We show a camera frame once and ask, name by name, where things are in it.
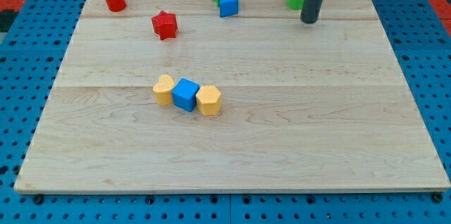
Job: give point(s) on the yellow hexagon block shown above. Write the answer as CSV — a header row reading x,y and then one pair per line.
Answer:
x,y
209,100

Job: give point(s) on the blue cube block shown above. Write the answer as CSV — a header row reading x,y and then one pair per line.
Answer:
x,y
184,94

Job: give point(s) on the light wooden board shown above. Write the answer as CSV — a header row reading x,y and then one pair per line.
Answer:
x,y
320,108

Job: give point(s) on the yellow heart block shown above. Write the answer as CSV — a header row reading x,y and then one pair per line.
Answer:
x,y
163,90

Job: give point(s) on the blue triangular prism block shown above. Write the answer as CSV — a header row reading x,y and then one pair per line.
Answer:
x,y
228,8

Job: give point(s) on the red star block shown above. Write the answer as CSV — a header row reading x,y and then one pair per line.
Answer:
x,y
165,25

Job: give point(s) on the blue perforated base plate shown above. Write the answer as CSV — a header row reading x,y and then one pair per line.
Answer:
x,y
33,50

